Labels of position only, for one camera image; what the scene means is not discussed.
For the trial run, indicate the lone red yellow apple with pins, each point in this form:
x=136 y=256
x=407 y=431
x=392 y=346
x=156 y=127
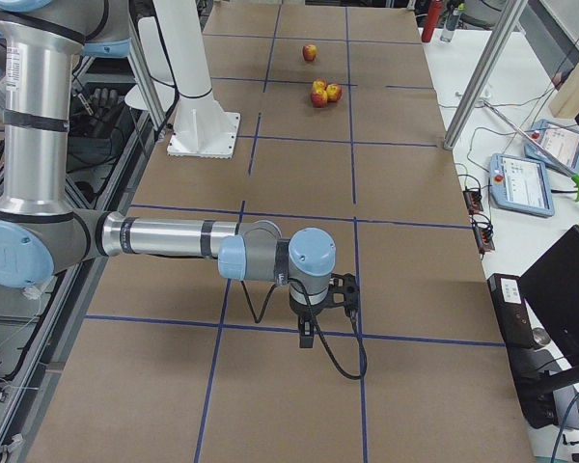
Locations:
x=309 y=52

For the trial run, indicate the lower small circuit board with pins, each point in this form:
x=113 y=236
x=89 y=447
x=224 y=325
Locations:
x=483 y=233

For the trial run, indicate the small circuit board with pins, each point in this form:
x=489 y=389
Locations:
x=483 y=233
x=473 y=200

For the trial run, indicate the black box device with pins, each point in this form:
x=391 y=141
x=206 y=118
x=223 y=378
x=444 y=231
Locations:
x=520 y=333

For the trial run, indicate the upper small circuit board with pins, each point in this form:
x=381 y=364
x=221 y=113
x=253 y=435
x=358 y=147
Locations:
x=473 y=200

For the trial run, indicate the front red apple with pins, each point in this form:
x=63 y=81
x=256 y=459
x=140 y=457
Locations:
x=319 y=98

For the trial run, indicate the right red yellow apple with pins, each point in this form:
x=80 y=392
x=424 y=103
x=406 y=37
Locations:
x=334 y=92

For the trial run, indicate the back red yellow apple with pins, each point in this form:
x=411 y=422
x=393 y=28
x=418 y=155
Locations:
x=319 y=84

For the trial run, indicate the near teach pendant tablet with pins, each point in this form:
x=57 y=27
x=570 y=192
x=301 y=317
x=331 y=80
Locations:
x=520 y=184

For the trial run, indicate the teach pendant tablet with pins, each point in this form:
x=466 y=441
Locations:
x=520 y=184
x=561 y=141

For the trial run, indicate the black computer monitor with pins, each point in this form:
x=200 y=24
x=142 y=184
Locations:
x=551 y=287

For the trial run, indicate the far teach pendant tablet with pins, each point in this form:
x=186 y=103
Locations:
x=561 y=141

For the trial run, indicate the clear water bottle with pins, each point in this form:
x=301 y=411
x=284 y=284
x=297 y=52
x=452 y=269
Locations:
x=454 y=11

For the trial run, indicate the wooden board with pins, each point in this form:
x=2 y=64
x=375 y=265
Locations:
x=565 y=104

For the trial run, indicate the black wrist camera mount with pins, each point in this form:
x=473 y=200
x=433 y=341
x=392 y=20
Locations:
x=344 y=292

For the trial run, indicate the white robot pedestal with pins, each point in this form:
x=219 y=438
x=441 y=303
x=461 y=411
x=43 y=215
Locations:
x=174 y=51

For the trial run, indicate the green handled reach grabber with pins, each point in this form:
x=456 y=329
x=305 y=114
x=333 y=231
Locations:
x=532 y=142

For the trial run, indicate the aluminium frame post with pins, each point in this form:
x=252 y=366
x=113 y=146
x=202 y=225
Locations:
x=494 y=47

